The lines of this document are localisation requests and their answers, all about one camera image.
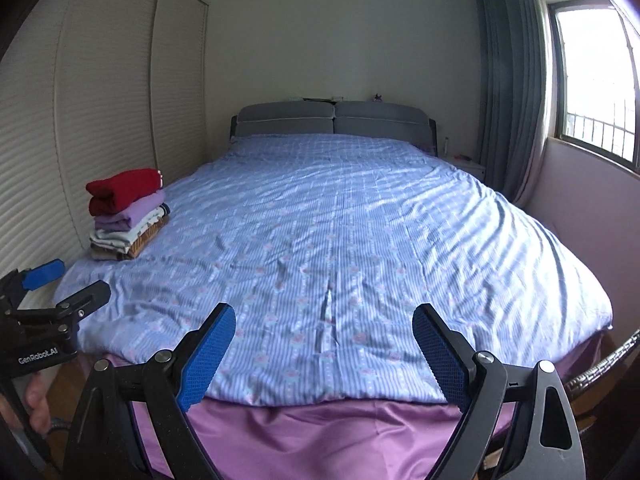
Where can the purple bed sheet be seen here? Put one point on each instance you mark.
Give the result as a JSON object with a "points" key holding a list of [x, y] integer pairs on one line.
{"points": [[325, 440]]}

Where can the window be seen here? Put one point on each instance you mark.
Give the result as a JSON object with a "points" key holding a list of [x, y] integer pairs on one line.
{"points": [[590, 85]]}

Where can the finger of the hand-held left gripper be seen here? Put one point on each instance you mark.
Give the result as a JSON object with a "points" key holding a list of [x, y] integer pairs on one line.
{"points": [[85, 300], [45, 272]]}

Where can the white louvered wardrobe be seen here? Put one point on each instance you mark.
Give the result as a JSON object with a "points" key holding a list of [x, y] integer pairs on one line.
{"points": [[90, 110]]}

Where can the folded white printed garment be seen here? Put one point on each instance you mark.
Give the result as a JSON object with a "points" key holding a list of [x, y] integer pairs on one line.
{"points": [[117, 237]]}

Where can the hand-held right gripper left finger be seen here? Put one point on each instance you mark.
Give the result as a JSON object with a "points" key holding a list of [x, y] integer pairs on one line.
{"points": [[210, 355]]}

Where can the folded purple garment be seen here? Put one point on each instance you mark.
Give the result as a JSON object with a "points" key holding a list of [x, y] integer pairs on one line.
{"points": [[140, 212]]}

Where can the grey-green curtain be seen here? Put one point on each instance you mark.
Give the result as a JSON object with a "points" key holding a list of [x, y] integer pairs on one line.
{"points": [[510, 85]]}

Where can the blue striped duvet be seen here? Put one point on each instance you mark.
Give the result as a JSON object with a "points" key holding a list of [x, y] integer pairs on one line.
{"points": [[340, 250]]}

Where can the white nightstand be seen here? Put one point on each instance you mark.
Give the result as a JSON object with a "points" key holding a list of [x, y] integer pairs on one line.
{"points": [[467, 165]]}

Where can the folded brown plaid garment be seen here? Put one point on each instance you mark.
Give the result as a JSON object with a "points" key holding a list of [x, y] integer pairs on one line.
{"points": [[142, 240]]}

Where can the brown wicker chair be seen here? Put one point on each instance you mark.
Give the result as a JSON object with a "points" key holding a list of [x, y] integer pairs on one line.
{"points": [[605, 375]]}

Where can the person's left hand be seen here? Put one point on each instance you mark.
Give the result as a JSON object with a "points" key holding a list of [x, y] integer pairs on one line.
{"points": [[37, 402]]}

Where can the grey padded headboard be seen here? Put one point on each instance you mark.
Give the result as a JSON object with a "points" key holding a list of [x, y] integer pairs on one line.
{"points": [[330, 120]]}

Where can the red sweater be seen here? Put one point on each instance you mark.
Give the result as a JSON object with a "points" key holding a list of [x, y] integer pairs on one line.
{"points": [[125, 190]]}

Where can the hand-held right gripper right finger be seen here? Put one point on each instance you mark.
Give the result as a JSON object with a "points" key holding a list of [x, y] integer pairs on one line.
{"points": [[440, 355]]}

